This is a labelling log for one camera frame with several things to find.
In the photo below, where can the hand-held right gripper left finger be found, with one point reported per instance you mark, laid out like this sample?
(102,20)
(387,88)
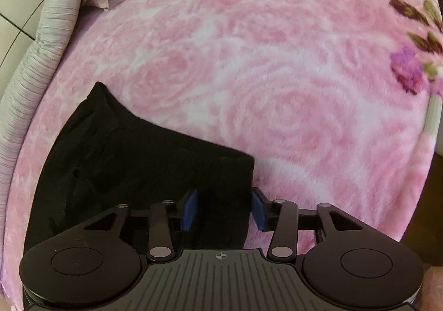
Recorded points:
(189,208)

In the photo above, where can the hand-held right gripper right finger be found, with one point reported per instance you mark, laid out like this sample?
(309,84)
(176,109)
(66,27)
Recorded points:
(258,208)

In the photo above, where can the black garment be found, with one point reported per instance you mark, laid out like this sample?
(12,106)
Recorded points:
(138,165)

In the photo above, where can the pink floral blanket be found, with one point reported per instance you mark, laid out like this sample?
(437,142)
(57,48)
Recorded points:
(277,89)

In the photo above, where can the white blanket label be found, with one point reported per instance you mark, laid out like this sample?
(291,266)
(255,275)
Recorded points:
(434,113)

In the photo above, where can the grey striped quilt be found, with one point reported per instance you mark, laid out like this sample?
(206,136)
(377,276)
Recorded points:
(52,27)

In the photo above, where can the cream wardrobe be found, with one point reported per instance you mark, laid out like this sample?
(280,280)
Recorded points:
(17,2)

